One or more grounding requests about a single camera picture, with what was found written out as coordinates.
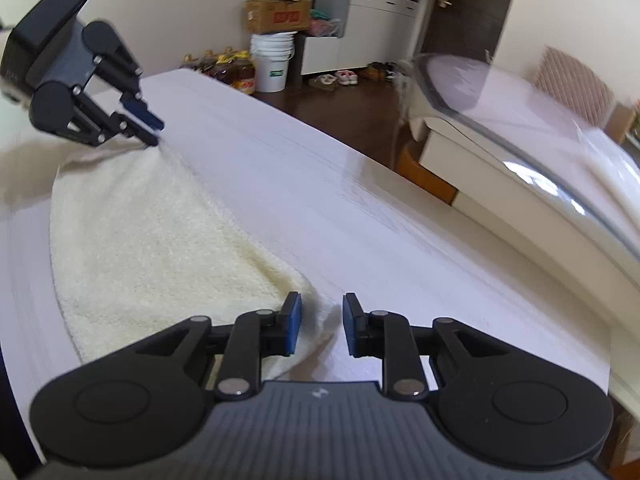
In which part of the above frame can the cream terry towel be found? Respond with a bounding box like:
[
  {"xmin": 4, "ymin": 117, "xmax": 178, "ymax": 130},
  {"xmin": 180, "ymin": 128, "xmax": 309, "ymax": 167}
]
[{"xmin": 49, "ymin": 144, "xmax": 341, "ymax": 381}]

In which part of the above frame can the red-printed cardboard box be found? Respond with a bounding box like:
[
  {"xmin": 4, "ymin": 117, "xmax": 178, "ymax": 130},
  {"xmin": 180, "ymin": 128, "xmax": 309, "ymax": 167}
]
[{"xmin": 244, "ymin": 0, "xmax": 312, "ymax": 34}]

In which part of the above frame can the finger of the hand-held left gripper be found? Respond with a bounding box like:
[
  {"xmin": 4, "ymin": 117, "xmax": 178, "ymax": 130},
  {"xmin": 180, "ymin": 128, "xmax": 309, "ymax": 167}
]
[
  {"xmin": 92, "ymin": 42, "xmax": 166, "ymax": 132},
  {"xmin": 62, "ymin": 85, "xmax": 160, "ymax": 149}
]

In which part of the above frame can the white storage cabinet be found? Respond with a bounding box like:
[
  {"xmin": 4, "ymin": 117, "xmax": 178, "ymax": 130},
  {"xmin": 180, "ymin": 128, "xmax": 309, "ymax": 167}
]
[{"xmin": 300, "ymin": 0, "xmax": 422, "ymax": 77}]

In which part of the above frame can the stack of white buckets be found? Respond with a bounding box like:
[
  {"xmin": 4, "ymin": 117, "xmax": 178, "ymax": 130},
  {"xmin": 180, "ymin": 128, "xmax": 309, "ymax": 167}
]
[{"xmin": 249, "ymin": 31, "xmax": 297, "ymax": 94}]

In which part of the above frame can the colourful plastic bag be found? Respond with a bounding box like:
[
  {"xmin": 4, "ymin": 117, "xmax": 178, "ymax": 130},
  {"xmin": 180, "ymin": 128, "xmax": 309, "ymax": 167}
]
[{"xmin": 307, "ymin": 8, "xmax": 344, "ymax": 39}]

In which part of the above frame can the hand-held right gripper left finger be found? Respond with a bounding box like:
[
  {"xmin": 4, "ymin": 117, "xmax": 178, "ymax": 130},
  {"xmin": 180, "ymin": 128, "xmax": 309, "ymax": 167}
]
[{"xmin": 135, "ymin": 292, "xmax": 303, "ymax": 401}]

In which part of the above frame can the dark panelled door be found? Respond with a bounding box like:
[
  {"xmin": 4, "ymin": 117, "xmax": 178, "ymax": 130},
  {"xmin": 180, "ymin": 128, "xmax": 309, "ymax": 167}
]
[{"xmin": 421, "ymin": 0, "xmax": 522, "ymax": 70}]

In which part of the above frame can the small plain cardboard box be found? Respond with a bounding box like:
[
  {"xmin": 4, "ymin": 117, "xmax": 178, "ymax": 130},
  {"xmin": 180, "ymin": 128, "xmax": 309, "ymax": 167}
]
[{"xmin": 606, "ymin": 104, "xmax": 637, "ymax": 142}]

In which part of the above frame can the pair of brown shoes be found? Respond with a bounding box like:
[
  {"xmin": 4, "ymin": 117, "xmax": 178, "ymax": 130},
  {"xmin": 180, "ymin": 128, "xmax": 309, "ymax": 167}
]
[{"xmin": 366, "ymin": 61, "xmax": 397, "ymax": 82}]

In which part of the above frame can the beige padded chair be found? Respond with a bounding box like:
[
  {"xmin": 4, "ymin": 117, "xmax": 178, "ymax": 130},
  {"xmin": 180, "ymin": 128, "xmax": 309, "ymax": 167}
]
[{"xmin": 531, "ymin": 45, "xmax": 617, "ymax": 127}]

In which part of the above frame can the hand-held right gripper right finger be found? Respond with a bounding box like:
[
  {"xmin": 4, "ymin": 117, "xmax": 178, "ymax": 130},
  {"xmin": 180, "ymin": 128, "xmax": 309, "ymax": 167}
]
[{"xmin": 342, "ymin": 292, "xmax": 506, "ymax": 401}]

